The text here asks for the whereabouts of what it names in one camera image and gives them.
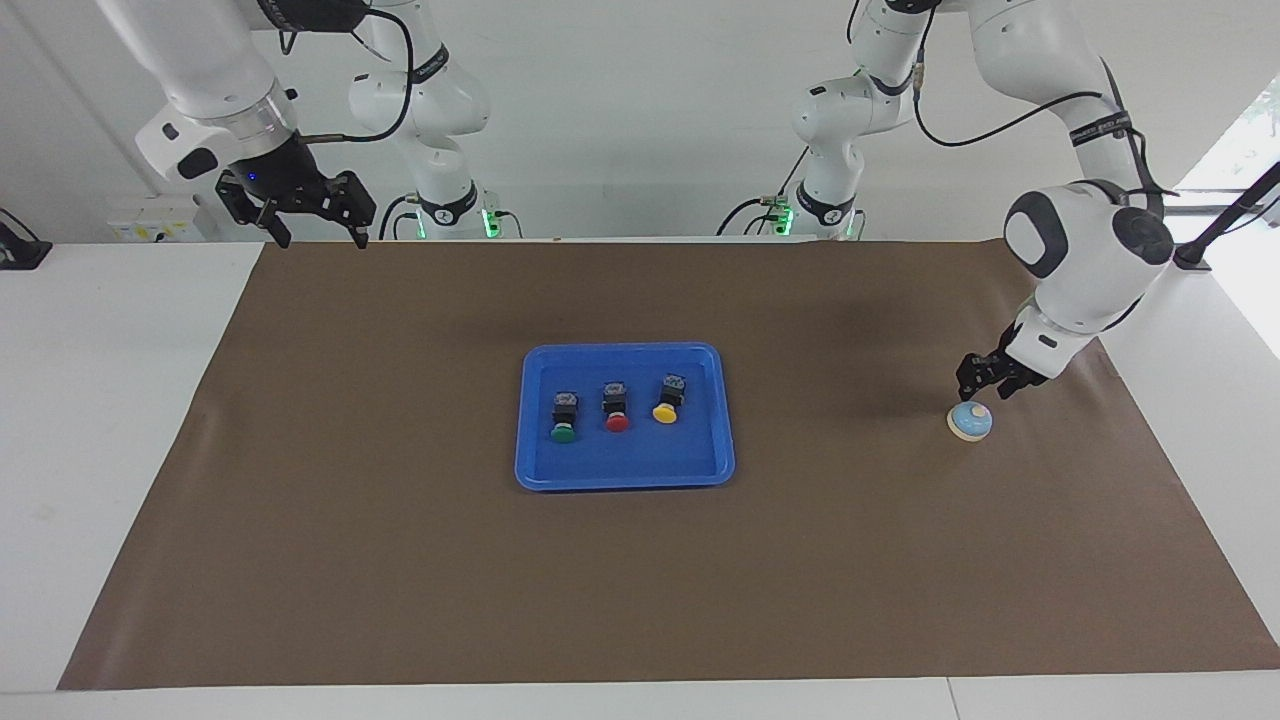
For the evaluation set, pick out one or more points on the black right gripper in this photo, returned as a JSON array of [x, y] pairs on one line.
[[290, 180]]

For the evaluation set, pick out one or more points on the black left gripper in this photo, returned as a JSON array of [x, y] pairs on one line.
[[1015, 365]]

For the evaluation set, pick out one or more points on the light blue service bell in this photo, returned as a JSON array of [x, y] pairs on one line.
[[972, 422]]

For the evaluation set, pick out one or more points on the green push button switch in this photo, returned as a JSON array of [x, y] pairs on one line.
[[564, 415]]

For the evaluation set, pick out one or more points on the yellow push button switch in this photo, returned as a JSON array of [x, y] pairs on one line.
[[668, 400]]

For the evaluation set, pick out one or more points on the red push button switch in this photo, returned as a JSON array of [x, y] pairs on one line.
[[616, 405]]

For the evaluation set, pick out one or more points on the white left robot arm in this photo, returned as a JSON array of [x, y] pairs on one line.
[[1085, 270]]

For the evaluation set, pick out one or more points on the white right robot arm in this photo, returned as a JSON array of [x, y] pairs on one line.
[[200, 70]]

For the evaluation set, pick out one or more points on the blue plastic tray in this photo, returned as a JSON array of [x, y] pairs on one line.
[[700, 455]]

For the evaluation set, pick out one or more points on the black stand foot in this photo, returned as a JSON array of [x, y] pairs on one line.
[[25, 252]]

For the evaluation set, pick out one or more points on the bright window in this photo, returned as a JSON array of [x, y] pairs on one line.
[[1245, 150]]

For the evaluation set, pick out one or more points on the brown table mat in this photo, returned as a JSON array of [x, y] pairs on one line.
[[640, 580]]

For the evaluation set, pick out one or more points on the white wall socket box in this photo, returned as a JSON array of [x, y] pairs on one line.
[[150, 220]]

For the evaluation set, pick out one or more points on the black camera stand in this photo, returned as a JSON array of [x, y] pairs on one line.
[[1225, 220]]

